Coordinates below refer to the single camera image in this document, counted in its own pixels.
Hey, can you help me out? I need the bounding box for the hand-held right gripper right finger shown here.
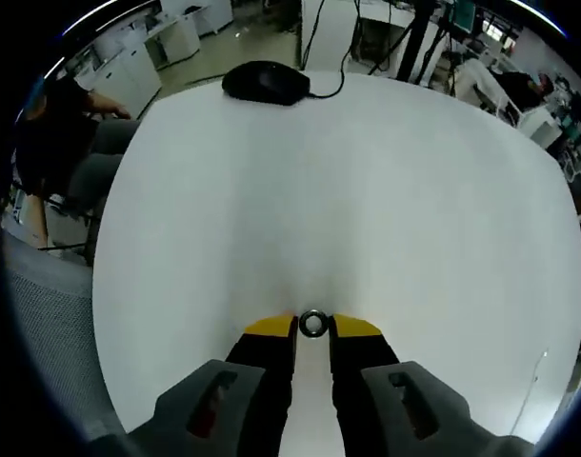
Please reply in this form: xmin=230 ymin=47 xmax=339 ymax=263
xmin=328 ymin=312 xmax=535 ymax=457

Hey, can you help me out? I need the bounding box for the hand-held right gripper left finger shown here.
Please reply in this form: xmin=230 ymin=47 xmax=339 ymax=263
xmin=92 ymin=312 xmax=300 ymax=457

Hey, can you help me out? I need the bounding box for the steel washer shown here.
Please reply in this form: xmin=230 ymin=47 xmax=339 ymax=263
xmin=297 ymin=308 xmax=329 ymax=340

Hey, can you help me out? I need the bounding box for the grey mesh office chair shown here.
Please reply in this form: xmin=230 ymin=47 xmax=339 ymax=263
xmin=2 ymin=231 xmax=130 ymax=434

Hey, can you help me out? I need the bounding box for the black computer mouse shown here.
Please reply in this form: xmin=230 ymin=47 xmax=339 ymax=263
xmin=221 ymin=60 xmax=312 ymax=107

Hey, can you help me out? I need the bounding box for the black mouse cable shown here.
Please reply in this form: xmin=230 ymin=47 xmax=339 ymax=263
xmin=308 ymin=0 xmax=364 ymax=100

